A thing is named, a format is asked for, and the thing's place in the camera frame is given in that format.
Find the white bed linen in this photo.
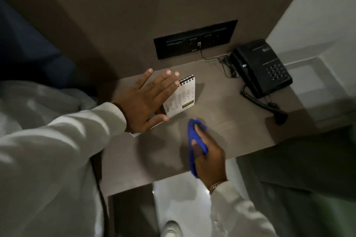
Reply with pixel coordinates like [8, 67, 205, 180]
[0, 80, 98, 140]

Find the metal wrist bracelet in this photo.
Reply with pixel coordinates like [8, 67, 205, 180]
[209, 181, 226, 194]

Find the black coiled telephone cord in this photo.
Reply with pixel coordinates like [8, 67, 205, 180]
[240, 84, 289, 125]

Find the white shoe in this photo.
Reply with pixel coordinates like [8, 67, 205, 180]
[162, 220, 180, 237]

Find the person's left hand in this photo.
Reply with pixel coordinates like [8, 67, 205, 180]
[112, 69, 180, 134]

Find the person's left forearm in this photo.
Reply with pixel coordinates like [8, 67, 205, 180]
[0, 102, 127, 237]

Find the black telephone handset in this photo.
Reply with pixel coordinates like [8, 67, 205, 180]
[230, 49, 268, 99]

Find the person's right hand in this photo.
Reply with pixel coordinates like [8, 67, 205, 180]
[191, 123, 227, 188]

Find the black wall socket panel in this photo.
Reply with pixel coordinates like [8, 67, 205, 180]
[154, 20, 238, 61]

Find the thin black cable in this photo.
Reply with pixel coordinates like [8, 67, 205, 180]
[198, 42, 237, 78]

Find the white spiral desk calendar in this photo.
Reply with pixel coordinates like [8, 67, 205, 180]
[162, 74, 196, 118]

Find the blue cleaning cloth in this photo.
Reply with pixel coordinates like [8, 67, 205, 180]
[188, 119, 209, 179]

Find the person's right forearm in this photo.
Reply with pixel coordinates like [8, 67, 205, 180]
[210, 182, 278, 237]

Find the black telephone base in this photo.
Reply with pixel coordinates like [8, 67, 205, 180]
[232, 39, 293, 99]

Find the dark blue cushion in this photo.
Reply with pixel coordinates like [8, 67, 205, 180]
[0, 0, 76, 89]

